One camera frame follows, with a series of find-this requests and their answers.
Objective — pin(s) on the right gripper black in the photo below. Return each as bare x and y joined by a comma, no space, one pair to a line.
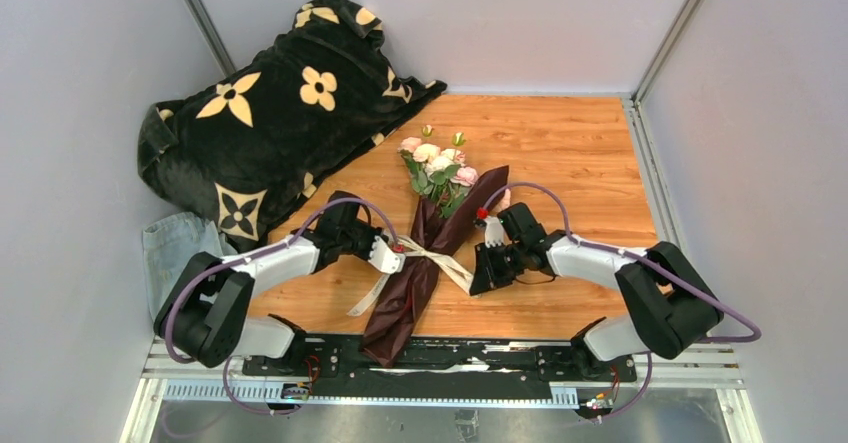
494,270

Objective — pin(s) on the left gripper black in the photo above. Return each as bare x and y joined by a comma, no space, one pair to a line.
366,236

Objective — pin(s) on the dark red wrapping paper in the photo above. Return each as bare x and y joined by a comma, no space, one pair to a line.
407,293

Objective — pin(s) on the cream ribbon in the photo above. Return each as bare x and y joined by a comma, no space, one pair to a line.
447,264

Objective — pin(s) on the pink fake flower stem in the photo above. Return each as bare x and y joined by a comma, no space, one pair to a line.
419,149
468,191

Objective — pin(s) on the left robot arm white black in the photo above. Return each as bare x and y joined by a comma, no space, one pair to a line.
205,319

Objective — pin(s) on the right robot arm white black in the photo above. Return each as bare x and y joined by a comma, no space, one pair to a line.
669,306

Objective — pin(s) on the black blanket cream flowers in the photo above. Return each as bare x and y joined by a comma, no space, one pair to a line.
248,152

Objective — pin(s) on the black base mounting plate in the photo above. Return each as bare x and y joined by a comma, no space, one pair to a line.
440,368

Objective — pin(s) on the light blue denim cloth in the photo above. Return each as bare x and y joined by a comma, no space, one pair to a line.
168,245

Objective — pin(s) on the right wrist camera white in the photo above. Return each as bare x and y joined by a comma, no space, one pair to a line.
494,232

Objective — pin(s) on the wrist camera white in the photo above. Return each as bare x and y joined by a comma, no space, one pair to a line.
494,232
383,258

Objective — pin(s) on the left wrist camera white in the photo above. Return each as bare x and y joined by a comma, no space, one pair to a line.
383,258

